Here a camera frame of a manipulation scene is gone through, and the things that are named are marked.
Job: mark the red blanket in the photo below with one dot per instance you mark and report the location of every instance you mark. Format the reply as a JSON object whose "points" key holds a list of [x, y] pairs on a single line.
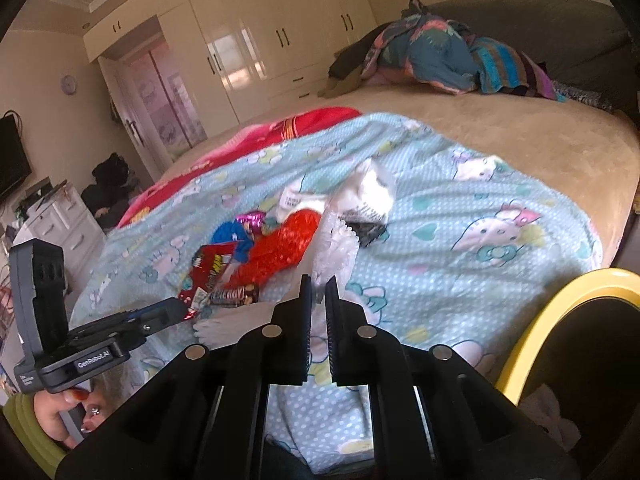
{"points": [[300, 125]]}

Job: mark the black television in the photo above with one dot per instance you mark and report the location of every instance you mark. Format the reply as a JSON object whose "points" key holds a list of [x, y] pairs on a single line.
{"points": [[12, 155]]}

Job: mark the person's left hand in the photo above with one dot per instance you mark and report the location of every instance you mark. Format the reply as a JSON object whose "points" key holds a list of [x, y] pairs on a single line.
{"points": [[55, 410]]}

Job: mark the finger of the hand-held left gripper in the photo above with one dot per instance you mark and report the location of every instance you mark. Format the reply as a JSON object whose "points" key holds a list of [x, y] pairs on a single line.
{"points": [[140, 314], [167, 312]]}

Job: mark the black plush toy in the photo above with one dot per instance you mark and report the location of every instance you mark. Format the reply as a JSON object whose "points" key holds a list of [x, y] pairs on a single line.
{"points": [[110, 190]]}

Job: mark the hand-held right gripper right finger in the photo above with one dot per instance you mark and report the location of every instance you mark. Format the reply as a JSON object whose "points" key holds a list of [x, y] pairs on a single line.
{"points": [[337, 345]]}

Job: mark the red plastic bag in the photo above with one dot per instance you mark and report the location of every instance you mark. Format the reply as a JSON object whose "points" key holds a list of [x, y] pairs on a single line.
{"points": [[280, 250]]}

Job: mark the pink cartoon glass door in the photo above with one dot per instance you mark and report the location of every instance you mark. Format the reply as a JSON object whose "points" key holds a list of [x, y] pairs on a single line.
{"points": [[165, 105]]}

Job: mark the floral quilt bundle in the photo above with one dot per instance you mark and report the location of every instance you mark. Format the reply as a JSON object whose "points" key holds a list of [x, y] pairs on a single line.
{"points": [[435, 55]]}

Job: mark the white plastic bag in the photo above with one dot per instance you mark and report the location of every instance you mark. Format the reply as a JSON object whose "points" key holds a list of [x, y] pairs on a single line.
{"points": [[370, 190]]}

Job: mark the blue wrapper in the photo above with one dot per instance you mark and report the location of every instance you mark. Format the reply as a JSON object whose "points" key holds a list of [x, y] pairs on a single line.
{"points": [[227, 232]]}

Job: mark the red snack box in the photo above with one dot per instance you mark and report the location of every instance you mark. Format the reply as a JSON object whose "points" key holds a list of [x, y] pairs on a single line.
{"points": [[210, 265]]}

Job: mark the brown candy wrapper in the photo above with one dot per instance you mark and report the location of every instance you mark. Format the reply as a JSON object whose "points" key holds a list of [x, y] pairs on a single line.
{"points": [[232, 295]]}

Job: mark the white dresser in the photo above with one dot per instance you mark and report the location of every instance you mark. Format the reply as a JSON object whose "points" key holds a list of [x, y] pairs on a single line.
{"points": [[60, 220]]}

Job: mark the round wall clock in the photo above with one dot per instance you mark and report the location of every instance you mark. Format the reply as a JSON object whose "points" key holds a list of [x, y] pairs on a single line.
{"points": [[68, 84]]}

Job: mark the dark olive garment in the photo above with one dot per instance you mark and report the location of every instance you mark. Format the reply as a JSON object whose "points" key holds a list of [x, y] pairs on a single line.
{"points": [[345, 80]]}

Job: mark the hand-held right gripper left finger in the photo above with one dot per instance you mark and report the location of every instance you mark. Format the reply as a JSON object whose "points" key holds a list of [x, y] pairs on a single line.
{"points": [[300, 340]]}

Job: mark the person's left forearm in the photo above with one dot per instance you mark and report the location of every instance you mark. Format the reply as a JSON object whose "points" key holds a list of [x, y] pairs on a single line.
{"points": [[25, 435]]}

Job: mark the cream glossy wardrobe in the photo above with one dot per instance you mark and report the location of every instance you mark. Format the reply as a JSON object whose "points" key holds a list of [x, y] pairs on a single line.
{"points": [[250, 35]]}

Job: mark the light blue cartoon blanket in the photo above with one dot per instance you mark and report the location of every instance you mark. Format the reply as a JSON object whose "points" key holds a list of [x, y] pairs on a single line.
{"points": [[450, 285]]}

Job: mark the striped blanket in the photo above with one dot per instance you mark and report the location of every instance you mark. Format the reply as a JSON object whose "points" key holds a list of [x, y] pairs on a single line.
{"points": [[505, 65]]}

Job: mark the white door leaf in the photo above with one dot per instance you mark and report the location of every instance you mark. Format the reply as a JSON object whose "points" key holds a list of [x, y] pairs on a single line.
{"points": [[125, 120]]}

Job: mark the yellow-rimmed black bin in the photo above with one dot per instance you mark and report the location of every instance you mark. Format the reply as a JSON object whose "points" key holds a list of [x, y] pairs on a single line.
{"points": [[522, 360]]}

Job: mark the black wrapper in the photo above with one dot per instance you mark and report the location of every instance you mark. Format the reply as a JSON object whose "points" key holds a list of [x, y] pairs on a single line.
{"points": [[367, 232]]}

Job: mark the purple foil wrapper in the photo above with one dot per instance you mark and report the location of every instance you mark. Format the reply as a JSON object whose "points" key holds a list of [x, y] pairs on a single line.
{"points": [[250, 221]]}

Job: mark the white plastic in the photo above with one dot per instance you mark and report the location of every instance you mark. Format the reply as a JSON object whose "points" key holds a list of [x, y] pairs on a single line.
{"points": [[550, 410]]}

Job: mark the beige bed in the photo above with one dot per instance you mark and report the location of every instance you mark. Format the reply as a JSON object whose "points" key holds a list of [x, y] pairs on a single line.
{"points": [[500, 125]]}

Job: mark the dark patterned cloth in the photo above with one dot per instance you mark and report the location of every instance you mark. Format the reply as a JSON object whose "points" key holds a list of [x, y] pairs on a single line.
{"points": [[580, 95]]}

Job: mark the white paper label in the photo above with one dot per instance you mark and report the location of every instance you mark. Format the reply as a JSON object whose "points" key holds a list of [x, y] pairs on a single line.
{"points": [[295, 200]]}

